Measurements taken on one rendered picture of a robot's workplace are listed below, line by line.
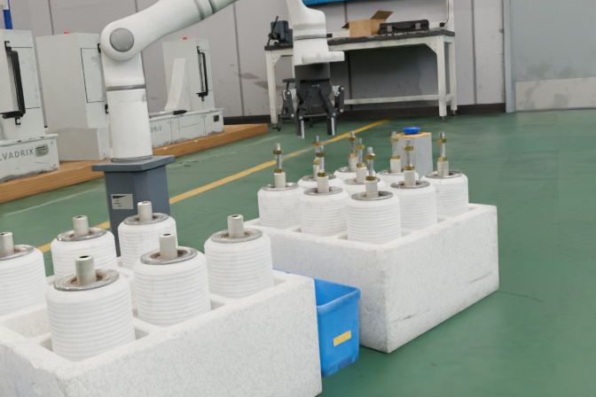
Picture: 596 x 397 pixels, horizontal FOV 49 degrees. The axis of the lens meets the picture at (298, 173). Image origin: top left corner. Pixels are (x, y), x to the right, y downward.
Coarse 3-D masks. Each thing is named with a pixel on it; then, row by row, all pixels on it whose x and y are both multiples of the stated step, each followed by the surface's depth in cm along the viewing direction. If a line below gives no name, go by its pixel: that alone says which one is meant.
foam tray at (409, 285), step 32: (256, 224) 136; (448, 224) 121; (480, 224) 130; (288, 256) 123; (320, 256) 117; (352, 256) 112; (384, 256) 107; (416, 256) 114; (448, 256) 122; (480, 256) 130; (384, 288) 108; (416, 288) 114; (448, 288) 122; (480, 288) 131; (384, 320) 109; (416, 320) 115; (384, 352) 110
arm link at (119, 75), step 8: (104, 56) 156; (136, 56) 158; (104, 64) 157; (112, 64) 157; (120, 64) 157; (128, 64) 158; (136, 64) 158; (104, 72) 156; (112, 72) 155; (120, 72) 155; (128, 72) 156; (136, 72) 157; (112, 80) 152; (120, 80) 152; (128, 80) 152; (136, 80) 153; (144, 80) 156; (112, 88) 152; (120, 88) 152; (128, 88) 152; (136, 88) 153; (144, 88) 157
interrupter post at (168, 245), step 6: (162, 234) 86; (168, 234) 86; (174, 234) 86; (162, 240) 85; (168, 240) 85; (174, 240) 85; (162, 246) 85; (168, 246) 85; (174, 246) 85; (162, 252) 85; (168, 252) 85; (174, 252) 85; (162, 258) 85; (168, 258) 85
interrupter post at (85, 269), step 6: (78, 258) 77; (84, 258) 77; (90, 258) 77; (78, 264) 76; (84, 264) 76; (90, 264) 77; (78, 270) 77; (84, 270) 76; (90, 270) 77; (78, 276) 77; (84, 276) 77; (90, 276) 77; (96, 276) 78; (78, 282) 77; (84, 282) 77; (90, 282) 77
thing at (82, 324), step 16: (112, 288) 75; (128, 288) 78; (48, 304) 75; (64, 304) 73; (80, 304) 73; (96, 304) 74; (112, 304) 75; (128, 304) 78; (64, 320) 74; (80, 320) 74; (96, 320) 74; (112, 320) 75; (128, 320) 77; (64, 336) 74; (80, 336) 74; (96, 336) 74; (112, 336) 75; (128, 336) 77; (64, 352) 75; (80, 352) 74; (96, 352) 74
